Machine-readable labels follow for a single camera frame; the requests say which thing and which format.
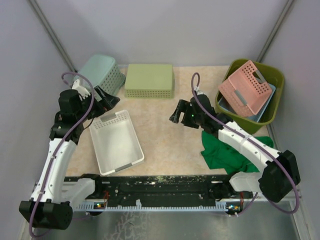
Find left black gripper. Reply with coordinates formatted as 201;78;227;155
76;85;120;123

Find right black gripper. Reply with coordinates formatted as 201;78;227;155
169;99;204;129

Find teal perforated plastic basket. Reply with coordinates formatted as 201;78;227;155
78;54;126;96

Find light green shallow basket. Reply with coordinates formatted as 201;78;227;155
124;64;175;99

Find white perforated basket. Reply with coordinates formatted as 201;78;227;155
89;110;145;176

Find pink perforated basket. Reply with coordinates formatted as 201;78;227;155
218;60;273;117

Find light blue perforated basket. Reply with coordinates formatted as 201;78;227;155
218;84;276;122

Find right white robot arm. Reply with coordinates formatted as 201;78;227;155
169;93;301;203

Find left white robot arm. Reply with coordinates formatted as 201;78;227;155
19;79;120;230

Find green cloth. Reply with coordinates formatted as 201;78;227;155
201;131;259;175

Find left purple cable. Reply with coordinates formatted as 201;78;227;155
28;72;96;238

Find purple cable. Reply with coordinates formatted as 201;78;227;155
28;72;96;238
191;72;300;218

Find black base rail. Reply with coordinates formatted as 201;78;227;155
64;174;253;207

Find white slotted cable duct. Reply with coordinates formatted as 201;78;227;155
74;200;241;214

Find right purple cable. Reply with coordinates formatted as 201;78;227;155
191;72;300;218

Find left aluminium frame post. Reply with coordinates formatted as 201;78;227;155
27;0;78;72

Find aluminium frame post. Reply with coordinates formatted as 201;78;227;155
256;0;296;63
27;0;78;72

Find right aluminium frame post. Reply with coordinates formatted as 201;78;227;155
256;0;296;63

